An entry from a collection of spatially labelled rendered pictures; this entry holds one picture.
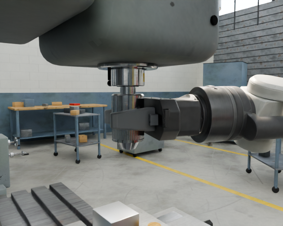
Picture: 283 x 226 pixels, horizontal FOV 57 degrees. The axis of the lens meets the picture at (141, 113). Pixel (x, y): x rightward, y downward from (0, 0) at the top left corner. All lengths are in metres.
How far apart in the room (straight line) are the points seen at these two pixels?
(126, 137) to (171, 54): 0.13
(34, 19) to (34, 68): 6.79
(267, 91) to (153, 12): 0.23
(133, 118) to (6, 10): 0.19
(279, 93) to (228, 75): 5.94
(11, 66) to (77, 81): 1.66
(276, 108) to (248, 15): 8.83
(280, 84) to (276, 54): 8.14
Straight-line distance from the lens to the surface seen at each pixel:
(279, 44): 8.58
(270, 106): 0.44
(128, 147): 0.37
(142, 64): 0.34
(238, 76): 6.32
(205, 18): 0.34
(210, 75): 6.50
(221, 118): 0.39
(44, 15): 0.26
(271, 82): 0.45
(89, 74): 7.55
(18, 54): 7.01
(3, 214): 0.86
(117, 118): 0.34
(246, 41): 9.12
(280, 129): 0.42
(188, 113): 0.36
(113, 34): 0.26
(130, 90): 0.36
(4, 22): 0.30
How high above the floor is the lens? 1.28
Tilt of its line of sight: 5 degrees down
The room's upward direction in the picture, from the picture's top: straight up
